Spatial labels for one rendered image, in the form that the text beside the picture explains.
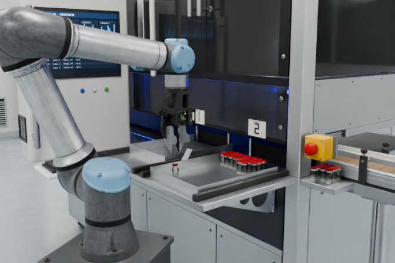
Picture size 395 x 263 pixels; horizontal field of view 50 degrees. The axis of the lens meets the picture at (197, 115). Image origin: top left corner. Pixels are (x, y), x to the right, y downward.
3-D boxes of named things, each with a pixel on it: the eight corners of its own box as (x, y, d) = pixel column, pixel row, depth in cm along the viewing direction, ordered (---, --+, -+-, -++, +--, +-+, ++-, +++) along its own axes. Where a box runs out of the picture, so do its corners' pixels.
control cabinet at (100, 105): (116, 141, 230) (111, -7, 217) (132, 148, 214) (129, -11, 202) (18, 155, 200) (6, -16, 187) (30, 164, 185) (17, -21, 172)
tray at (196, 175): (225, 160, 162) (226, 151, 162) (277, 176, 142) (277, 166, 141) (150, 176, 141) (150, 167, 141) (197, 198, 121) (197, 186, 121)
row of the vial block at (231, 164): (223, 164, 156) (223, 152, 155) (258, 175, 142) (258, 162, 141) (218, 165, 155) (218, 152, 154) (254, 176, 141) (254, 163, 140)
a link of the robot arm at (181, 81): (160, 74, 134) (180, 73, 139) (160, 88, 134) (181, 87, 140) (174, 75, 128) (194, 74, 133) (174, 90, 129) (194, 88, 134)
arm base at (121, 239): (119, 267, 101) (117, 229, 99) (67, 256, 106) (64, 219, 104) (149, 241, 114) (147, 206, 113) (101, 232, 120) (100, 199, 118)
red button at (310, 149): (309, 152, 135) (310, 140, 135) (320, 155, 132) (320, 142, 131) (302, 154, 133) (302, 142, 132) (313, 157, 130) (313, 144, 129)
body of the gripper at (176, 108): (176, 128, 130) (176, 90, 128) (161, 124, 136) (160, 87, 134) (196, 125, 134) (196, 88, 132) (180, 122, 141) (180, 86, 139)
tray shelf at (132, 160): (187, 142, 200) (187, 139, 199) (310, 178, 146) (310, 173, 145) (93, 159, 170) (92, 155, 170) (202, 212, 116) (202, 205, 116)
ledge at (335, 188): (325, 176, 148) (325, 171, 147) (359, 186, 138) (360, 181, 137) (300, 184, 139) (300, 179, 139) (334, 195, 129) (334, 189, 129)
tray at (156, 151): (194, 141, 196) (194, 133, 195) (232, 151, 175) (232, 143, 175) (129, 152, 175) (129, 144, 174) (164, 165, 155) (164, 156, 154)
